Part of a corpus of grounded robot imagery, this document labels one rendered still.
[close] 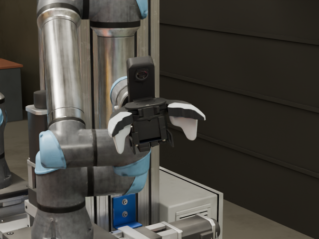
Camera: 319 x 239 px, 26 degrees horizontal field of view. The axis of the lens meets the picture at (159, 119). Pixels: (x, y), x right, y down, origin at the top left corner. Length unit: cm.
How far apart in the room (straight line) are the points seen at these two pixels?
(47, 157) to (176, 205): 73
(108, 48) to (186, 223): 59
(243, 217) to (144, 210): 332
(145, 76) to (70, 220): 58
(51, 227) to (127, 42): 47
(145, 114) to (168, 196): 92
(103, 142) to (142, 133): 19
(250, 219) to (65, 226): 368
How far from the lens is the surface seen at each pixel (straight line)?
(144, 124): 117
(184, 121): 115
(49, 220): 166
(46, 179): 163
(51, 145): 135
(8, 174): 214
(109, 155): 136
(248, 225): 516
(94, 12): 156
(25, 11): 858
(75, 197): 164
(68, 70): 143
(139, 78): 118
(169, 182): 219
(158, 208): 203
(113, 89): 138
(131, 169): 137
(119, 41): 158
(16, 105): 835
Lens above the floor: 193
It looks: 14 degrees down
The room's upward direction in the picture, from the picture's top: straight up
